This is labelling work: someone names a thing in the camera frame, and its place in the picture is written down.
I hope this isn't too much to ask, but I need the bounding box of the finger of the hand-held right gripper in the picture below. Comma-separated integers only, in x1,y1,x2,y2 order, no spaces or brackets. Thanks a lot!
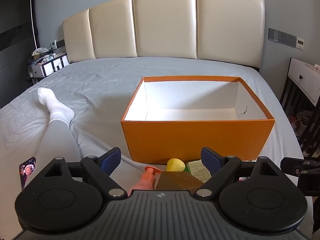
280,157,320,178

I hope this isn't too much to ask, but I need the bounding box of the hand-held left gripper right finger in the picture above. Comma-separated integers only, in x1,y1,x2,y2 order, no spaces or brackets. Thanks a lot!
194,147,285,200

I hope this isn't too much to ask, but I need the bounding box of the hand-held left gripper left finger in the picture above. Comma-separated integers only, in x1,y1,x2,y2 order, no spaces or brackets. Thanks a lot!
37,147,128,200

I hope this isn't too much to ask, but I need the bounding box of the white printed packet box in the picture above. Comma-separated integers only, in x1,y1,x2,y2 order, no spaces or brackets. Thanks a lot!
187,160,213,183

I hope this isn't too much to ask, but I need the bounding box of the orange cardboard box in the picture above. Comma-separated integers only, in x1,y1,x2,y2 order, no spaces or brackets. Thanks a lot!
120,76,275,164

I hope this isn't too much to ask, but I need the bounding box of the gold brown box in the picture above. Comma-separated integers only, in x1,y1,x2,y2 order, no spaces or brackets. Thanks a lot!
155,171,204,191

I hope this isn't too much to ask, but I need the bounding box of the yellow plastic egg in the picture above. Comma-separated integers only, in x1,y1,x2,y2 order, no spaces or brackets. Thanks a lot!
167,158,186,172

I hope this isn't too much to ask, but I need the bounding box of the pink pump bottle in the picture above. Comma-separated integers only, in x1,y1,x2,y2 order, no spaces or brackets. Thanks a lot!
127,165,162,197

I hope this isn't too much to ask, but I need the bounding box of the colourful clutter pile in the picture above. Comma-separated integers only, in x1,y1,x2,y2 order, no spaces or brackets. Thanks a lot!
290,112,313,138

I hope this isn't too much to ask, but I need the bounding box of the person's leg in grey legging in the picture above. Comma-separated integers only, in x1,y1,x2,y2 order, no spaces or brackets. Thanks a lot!
25,120,82,190

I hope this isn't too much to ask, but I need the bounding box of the white sock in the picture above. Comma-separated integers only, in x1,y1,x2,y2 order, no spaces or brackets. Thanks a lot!
37,88,75,128

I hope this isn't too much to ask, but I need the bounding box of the smartphone with lit screen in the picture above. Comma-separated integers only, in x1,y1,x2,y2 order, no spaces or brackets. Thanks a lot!
19,156,37,193

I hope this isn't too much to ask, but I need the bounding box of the black and white bedside cabinet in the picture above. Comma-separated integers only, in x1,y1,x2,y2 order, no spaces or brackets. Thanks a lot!
27,52,69,80

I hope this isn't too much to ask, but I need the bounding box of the clutter pile on cabinet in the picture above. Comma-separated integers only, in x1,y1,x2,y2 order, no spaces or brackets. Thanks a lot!
31,47,54,63

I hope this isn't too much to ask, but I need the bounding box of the cream padded headboard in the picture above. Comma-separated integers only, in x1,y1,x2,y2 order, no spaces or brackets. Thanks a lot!
62,0,265,68

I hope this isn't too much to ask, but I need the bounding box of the white nightstand with dark frame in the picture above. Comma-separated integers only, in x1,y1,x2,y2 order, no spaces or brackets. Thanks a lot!
280,57,320,155

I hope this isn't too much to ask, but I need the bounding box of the grey wall switch panel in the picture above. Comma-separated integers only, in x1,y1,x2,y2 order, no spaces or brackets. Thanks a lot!
269,28,297,47

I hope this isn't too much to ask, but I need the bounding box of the white hanging cable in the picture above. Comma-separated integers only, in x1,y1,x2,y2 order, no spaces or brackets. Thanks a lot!
29,0,40,49

